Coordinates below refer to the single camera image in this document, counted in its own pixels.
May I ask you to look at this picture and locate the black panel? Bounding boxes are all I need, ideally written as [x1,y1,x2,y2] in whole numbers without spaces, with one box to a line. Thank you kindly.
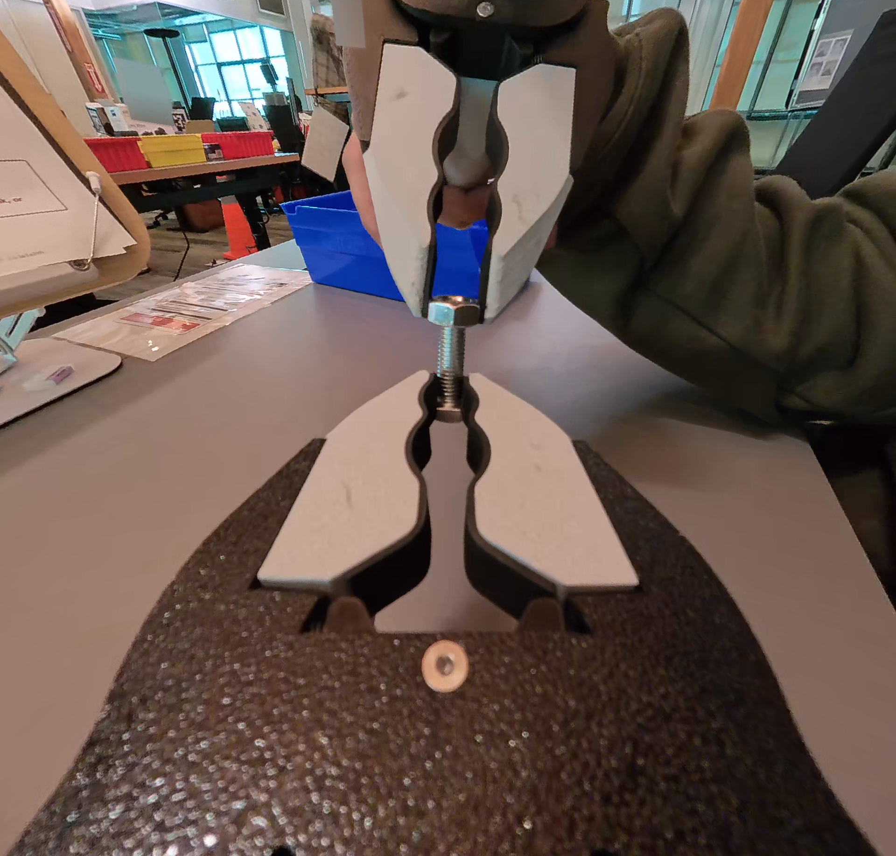
[773,12,896,199]

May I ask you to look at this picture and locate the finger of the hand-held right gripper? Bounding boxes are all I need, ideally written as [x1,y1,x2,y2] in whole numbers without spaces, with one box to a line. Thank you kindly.
[363,41,461,319]
[478,62,576,323]

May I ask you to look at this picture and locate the silver bolt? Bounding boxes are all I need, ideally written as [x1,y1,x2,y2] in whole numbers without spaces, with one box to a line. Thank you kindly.
[428,295,485,409]

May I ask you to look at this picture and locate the person's right forearm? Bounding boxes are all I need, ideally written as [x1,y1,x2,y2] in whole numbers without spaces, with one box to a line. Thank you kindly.
[538,5,896,444]

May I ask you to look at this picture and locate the wooden post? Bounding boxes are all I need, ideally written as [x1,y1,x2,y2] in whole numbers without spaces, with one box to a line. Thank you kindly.
[709,0,789,111]

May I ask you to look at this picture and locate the clear plastic bag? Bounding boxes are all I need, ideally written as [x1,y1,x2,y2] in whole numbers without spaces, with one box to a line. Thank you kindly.
[52,264,313,363]

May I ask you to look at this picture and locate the white hanging card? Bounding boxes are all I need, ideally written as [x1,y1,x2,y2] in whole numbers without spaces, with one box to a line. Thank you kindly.
[301,110,351,185]
[329,0,369,49]

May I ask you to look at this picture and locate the grey notice board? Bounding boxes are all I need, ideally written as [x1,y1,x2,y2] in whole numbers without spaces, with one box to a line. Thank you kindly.
[787,0,896,111]

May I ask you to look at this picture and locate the black floor lamp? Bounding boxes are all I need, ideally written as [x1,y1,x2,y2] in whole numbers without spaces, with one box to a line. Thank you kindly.
[143,28,191,123]

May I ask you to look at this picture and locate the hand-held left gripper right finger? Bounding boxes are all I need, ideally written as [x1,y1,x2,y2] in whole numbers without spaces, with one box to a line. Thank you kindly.
[464,372,641,620]

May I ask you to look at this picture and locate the printed instruction papers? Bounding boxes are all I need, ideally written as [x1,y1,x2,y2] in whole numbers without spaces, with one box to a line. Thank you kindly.
[0,86,138,280]

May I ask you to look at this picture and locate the person's right hand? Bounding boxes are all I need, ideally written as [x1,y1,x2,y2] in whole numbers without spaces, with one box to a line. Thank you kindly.
[438,184,501,232]

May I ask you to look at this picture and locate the grey desk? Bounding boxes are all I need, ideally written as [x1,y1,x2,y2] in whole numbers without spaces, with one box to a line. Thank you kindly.
[0,240,896,856]

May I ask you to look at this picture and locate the red storage bin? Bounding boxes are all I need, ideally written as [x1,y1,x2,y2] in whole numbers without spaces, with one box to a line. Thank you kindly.
[84,136,151,172]
[202,130,275,161]

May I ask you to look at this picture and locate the wooden pillar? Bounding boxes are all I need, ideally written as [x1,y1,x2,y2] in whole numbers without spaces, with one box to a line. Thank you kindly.
[24,0,107,101]

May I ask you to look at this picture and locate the blue plastic bin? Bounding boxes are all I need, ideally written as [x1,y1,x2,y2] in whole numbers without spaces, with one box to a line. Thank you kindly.
[280,191,491,304]

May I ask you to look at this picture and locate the wooden work table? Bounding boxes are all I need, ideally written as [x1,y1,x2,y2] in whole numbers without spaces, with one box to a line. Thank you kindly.
[105,152,302,186]

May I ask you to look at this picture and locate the yellow storage bin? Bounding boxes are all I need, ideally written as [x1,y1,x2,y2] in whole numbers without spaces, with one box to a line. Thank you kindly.
[138,133,208,168]

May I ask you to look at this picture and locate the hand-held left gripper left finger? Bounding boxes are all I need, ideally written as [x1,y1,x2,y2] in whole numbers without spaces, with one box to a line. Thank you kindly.
[256,370,433,613]

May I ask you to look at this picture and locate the orange traffic cone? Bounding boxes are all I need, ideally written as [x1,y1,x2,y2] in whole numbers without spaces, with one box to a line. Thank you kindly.
[223,194,261,262]

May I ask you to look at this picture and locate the wooden clipboard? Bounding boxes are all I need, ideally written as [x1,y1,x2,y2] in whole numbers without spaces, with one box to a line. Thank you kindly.
[0,30,152,315]

